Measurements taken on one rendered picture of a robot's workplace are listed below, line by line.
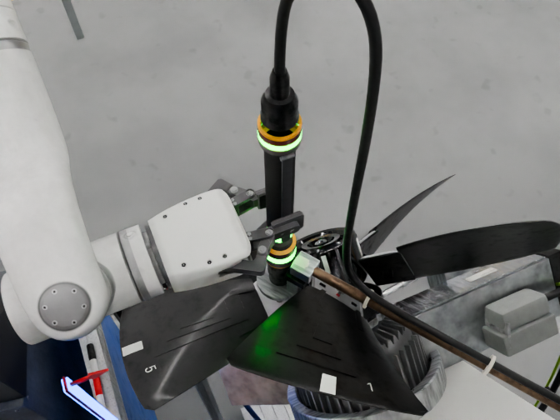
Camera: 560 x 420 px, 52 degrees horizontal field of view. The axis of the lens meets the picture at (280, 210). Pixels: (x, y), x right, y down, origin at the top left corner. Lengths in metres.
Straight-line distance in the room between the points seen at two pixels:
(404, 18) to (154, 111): 1.40
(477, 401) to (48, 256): 0.66
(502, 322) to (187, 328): 0.51
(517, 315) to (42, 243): 0.75
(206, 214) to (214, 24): 2.54
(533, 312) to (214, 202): 0.60
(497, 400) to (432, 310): 0.17
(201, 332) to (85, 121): 2.02
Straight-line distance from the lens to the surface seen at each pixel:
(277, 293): 0.84
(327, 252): 0.88
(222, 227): 0.65
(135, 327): 0.96
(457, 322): 1.04
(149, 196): 2.49
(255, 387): 1.10
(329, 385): 0.65
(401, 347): 0.94
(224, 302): 0.93
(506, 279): 1.07
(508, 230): 0.83
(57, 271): 0.56
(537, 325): 1.05
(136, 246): 0.63
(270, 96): 0.52
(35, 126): 0.64
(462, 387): 1.00
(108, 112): 2.83
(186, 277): 0.64
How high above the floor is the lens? 2.05
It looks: 59 degrees down
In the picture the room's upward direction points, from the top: straight up
